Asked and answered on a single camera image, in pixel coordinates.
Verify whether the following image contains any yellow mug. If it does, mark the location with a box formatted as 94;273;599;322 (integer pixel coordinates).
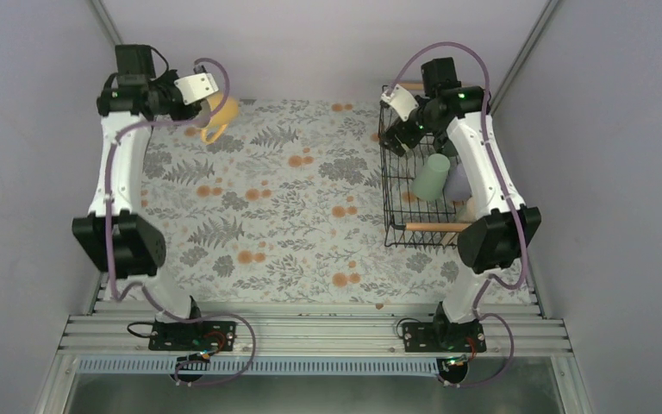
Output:
197;92;240;145

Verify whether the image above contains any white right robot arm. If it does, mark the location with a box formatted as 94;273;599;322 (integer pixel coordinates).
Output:
380;58;541;351

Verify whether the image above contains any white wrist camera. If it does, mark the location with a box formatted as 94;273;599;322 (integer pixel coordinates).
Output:
380;85;419;122
173;72;219;105

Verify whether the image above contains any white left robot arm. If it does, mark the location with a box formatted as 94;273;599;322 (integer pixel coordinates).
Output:
72;44;206;349

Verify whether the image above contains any floral patterned table mat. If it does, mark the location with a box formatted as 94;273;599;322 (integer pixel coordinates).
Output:
100;97;532;306

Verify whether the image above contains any black wire dish rack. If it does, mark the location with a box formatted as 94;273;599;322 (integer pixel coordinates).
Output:
378;85;484;248

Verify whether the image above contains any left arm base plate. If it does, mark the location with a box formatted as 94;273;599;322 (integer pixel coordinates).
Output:
148;321;237;353

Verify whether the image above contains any green plastic tumbler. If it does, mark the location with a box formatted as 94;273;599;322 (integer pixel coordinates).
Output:
411;154;451;202

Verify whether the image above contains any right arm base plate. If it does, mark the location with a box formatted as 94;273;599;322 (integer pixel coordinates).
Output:
402;320;487;353

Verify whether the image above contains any aluminium corner frame post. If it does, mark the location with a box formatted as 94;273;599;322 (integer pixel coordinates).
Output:
87;0;123;46

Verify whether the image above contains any dark green mug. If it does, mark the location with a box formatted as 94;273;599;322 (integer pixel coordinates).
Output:
440;141;459;158

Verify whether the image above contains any lavender plastic tumbler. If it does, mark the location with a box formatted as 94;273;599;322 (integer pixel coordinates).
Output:
443;163;472;203

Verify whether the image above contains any aluminium rail base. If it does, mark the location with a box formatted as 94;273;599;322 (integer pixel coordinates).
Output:
58;279;573;357

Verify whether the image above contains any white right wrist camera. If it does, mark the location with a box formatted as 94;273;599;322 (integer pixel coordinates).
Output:
380;85;419;122

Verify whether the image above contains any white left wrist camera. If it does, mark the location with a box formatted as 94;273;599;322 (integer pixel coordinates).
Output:
173;72;219;105

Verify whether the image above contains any cream illustrated mug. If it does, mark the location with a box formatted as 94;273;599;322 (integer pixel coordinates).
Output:
455;197;479;223

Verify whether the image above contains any right aluminium corner post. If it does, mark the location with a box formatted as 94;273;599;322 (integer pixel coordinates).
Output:
490;0;562;113

